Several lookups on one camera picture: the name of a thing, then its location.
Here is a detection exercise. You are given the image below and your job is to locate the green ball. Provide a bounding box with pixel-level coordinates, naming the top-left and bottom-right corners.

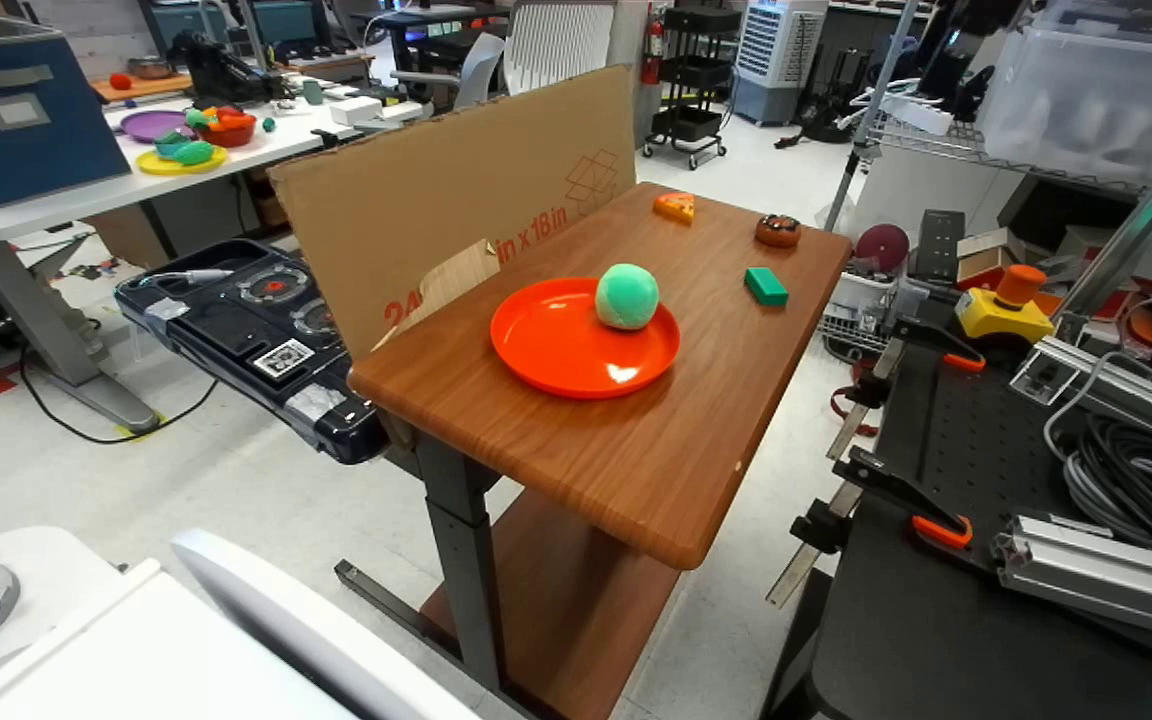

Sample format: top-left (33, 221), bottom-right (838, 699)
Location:
top-left (591, 262), bottom-right (669, 336)

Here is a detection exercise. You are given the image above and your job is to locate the aluminium extrusion rail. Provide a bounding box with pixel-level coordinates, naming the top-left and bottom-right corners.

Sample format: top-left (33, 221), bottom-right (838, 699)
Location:
top-left (993, 512), bottom-right (1152, 651)

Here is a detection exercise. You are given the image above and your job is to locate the black wheeled cart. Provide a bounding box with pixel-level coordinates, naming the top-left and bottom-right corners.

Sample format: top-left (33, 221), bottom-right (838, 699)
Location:
top-left (637, 3), bottom-right (745, 173)

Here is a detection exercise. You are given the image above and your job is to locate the cardboard panel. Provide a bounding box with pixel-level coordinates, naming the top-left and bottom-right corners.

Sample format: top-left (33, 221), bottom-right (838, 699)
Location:
top-left (263, 64), bottom-right (643, 360)

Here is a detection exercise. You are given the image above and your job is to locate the clear plastic storage bin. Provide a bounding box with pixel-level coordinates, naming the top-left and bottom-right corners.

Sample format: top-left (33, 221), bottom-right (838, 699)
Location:
top-left (976, 0), bottom-right (1152, 191)

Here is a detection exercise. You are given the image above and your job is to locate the purple plate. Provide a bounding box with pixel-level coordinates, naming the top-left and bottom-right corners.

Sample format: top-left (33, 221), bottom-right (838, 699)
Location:
top-left (116, 110), bottom-right (190, 149)

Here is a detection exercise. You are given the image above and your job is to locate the orange plate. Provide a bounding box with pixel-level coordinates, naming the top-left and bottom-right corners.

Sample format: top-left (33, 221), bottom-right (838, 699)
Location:
top-left (482, 277), bottom-right (685, 404)

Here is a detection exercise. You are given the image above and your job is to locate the red bowl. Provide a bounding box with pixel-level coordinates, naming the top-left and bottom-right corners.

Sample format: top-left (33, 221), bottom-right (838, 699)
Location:
top-left (200, 106), bottom-right (261, 152)

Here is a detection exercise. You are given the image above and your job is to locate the yellow emergency stop button box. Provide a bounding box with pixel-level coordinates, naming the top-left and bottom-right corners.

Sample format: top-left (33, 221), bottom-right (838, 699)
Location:
top-left (950, 262), bottom-right (1055, 350)

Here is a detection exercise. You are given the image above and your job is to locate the grey metal table leg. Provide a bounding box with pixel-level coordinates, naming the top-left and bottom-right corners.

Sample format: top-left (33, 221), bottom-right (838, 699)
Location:
top-left (332, 433), bottom-right (513, 698)

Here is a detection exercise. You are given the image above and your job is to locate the maroon ball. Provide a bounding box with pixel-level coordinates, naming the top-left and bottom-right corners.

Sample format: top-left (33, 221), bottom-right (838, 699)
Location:
top-left (846, 221), bottom-right (915, 282)

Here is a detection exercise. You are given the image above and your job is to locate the white side table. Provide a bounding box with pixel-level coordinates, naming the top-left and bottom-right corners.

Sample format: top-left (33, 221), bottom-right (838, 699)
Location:
top-left (0, 90), bottom-right (379, 433)

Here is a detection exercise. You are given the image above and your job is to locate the green block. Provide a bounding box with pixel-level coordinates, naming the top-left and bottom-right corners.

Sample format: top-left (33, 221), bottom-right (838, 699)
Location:
top-left (741, 265), bottom-right (790, 313)

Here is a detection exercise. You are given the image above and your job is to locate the black flat equipment case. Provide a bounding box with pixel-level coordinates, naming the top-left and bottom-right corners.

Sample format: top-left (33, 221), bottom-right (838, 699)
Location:
top-left (111, 238), bottom-right (391, 467)

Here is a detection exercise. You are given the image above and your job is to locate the wooden lower table shelf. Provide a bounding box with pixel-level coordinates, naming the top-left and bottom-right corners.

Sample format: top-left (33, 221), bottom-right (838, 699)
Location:
top-left (416, 485), bottom-right (685, 720)

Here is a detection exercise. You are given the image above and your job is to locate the white office chair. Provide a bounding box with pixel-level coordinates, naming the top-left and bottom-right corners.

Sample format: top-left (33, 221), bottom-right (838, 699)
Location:
top-left (391, 27), bottom-right (507, 116)

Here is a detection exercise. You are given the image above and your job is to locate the white curved foreground panel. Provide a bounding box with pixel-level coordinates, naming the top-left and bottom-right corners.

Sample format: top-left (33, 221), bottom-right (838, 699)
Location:
top-left (0, 525), bottom-right (529, 720)

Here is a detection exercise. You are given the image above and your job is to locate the orange handled black clamp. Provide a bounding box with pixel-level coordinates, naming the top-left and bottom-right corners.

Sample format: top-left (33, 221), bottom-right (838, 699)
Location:
top-left (831, 447), bottom-right (978, 558)

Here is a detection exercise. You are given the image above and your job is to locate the yellow plate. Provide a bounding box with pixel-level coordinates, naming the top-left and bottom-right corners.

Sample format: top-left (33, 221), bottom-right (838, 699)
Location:
top-left (130, 141), bottom-right (227, 180)

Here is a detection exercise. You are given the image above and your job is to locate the black cable bundle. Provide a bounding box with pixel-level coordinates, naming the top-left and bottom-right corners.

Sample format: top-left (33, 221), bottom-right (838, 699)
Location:
top-left (1040, 386), bottom-right (1152, 563)

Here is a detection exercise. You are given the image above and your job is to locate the small brown round toy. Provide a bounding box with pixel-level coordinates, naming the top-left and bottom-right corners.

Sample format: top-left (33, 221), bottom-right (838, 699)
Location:
top-left (753, 214), bottom-right (802, 253)

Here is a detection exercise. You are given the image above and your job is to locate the black floor cable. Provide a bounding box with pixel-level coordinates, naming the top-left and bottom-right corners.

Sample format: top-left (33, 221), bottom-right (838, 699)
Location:
top-left (13, 350), bottom-right (223, 447)

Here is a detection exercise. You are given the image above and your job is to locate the white air cooler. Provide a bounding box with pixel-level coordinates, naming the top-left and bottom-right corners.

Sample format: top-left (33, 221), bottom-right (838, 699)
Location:
top-left (729, 0), bottom-right (831, 134)

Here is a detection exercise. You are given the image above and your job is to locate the orange block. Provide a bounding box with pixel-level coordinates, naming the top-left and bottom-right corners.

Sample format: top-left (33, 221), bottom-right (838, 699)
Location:
top-left (647, 189), bottom-right (698, 230)

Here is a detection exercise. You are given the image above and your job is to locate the blue storage box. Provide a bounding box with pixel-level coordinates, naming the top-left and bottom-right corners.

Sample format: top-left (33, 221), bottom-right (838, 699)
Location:
top-left (0, 27), bottom-right (135, 214)

